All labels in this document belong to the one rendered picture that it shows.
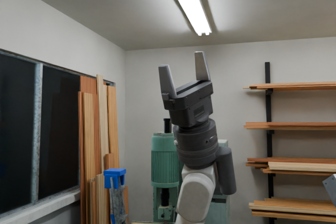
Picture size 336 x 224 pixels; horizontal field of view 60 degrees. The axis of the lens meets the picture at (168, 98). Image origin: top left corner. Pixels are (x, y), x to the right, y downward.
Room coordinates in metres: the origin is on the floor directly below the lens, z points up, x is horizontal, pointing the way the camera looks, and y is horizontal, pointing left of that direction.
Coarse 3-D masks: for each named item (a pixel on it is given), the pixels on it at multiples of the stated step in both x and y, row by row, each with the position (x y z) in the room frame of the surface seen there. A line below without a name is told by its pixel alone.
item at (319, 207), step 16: (256, 128) 3.56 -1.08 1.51; (272, 128) 3.51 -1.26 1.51; (288, 128) 3.47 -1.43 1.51; (304, 128) 3.42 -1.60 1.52; (320, 128) 3.38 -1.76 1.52; (256, 160) 3.52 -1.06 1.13; (272, 160) 3.48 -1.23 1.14; (288, 160) 3.44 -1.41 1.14; (304, 160) 3.44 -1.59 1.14; (320, 160) 3.44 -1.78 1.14; (272, 176) 3.86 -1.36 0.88; (272, 192) 3.86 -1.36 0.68; (256, 208) 3.51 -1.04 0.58; (272, 208) 3.46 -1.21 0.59; (288, 208) 3.42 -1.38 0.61; (304, 208) 3.40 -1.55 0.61; (320, 208) 3.37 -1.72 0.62
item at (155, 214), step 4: (156, 132) 2.07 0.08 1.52; (172, 132) 2.06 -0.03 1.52; (180, 164) 2.05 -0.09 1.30; (180, 168) 2.05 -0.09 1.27; (180, 172) 2.05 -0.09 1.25; (180, 176) 2.05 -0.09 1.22; (180, 180) 2.05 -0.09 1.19; (180, 184) 2.05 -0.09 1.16; (156, 212) 2.07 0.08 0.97; (156, 216) 2.07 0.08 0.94; (172, 216) 2.05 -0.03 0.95; (176, 216) 2.05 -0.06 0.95; (156, 220) 2.07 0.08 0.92; (160, 220) 2.06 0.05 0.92; (168, 220) 2.06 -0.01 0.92; (172, 220) 2.05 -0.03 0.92
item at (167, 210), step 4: (160, 204) 1.90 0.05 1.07; (160, 208) 1.83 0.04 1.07; (164, 208) 1.83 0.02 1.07; (168, 208) 1.83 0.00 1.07; (160, 212) 1.83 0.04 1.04; (164, 212) 1.83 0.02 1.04; (168, 212) 1.82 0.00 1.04; (160, 216) 1.83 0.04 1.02; (164, 216) 1.83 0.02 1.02; (168, 216) 1.82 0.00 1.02
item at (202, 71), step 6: (198, 54) 0.58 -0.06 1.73; (204, 54) 0.58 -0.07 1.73; (198, 60) 0.59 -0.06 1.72; (204, 60) 0.58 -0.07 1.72; (198, 66) 0.59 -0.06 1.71; (204, 66) 0.58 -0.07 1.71; (198, 72) 0.60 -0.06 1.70; (204, 72) 0.59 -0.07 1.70; (198, 78) 0.60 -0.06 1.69; (204, 78) 0.59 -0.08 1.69
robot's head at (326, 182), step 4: (332, 176) 0.58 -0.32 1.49; (324, 180) 0.60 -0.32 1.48; (328, 180) 0.59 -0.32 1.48; (332, 180) 0.59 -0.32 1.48; (324, 184) 0.61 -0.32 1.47; (328, 184) 0.60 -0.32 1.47; (332, 184) 0.59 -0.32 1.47; (328, 188) 0.60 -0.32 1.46; (332, 188) 0.59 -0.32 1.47; (328, 192) 0.60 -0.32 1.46; (332, 192) 0.59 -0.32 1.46; (332, 196) 0.59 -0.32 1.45; (332, 200) 0.59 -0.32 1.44
